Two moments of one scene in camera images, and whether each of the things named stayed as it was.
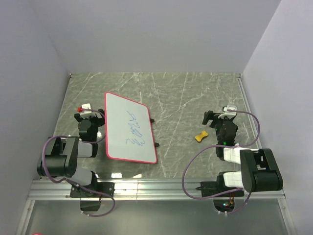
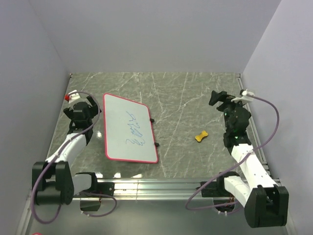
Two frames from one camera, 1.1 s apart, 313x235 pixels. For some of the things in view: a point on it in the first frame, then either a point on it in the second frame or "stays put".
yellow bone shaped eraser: x=198 y=137 stays put
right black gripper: x=210 y=115 to x=222 y=96
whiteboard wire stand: x=156 y=145 stays put
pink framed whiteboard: x=128 y=132 stays put
